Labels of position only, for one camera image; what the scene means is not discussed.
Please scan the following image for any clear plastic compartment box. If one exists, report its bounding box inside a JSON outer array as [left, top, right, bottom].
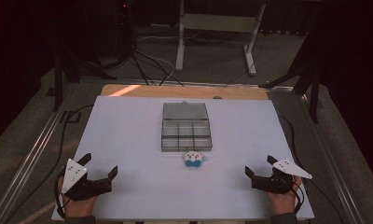
[[160, 100, 214, 153]]

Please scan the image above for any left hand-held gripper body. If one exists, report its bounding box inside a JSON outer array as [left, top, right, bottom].
[[61, 158, 113, 202]]

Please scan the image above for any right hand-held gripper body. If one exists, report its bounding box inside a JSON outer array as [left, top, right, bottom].
[[251, 158, 313, 195]]

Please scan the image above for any white and blue plush toy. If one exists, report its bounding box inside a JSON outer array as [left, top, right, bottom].
[[183, 150, 210, 168]]

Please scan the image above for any black stand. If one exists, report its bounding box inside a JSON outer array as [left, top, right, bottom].
[[258, 27, 324, 124], [52, 46, 118, 112]]

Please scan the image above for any person's right hand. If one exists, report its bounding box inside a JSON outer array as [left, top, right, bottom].
[[263, 175, 303, 216]]

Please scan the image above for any person's left hand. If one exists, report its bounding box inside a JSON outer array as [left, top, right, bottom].
[[57, 175, 99, 218]]

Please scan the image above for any wooden board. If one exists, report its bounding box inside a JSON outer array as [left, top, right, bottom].
[[100, 83, 269, 101]]

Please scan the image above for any white table frame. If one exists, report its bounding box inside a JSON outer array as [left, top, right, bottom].
[[174, 0, 268, 77]]

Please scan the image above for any black cable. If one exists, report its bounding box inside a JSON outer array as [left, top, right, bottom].
[[276, 108, 346, 224], [2, 104, 95, 224], [291, 186, 306, 215], [53, 167, 71, 220]]

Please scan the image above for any bundle of floor cables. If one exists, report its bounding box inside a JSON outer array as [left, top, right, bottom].
[[113, 0, 186, 87]]

